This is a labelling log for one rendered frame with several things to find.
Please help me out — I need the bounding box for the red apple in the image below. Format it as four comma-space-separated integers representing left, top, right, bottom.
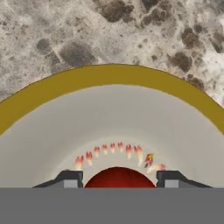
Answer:
83, 166, 157, 189

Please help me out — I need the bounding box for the white bowl with mustard rim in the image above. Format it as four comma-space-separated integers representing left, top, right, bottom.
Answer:
0, 63, 224, 189

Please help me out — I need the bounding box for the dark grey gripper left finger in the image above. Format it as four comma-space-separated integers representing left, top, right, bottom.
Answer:
32, 170, 84, 189

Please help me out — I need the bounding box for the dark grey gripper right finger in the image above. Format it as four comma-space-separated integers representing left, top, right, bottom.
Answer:
156, 170, 213, 189

